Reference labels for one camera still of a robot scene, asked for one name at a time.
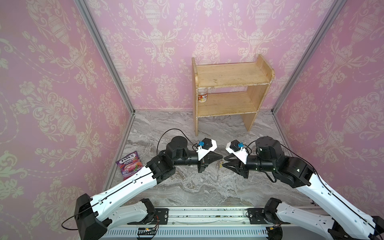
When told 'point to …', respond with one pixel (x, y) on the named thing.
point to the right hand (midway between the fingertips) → (225, 160)
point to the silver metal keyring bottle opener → (217, 166)
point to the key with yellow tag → (221, 163)
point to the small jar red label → (202, 94)
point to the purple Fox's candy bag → (129, 164)
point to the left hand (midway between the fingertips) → (221, 158)
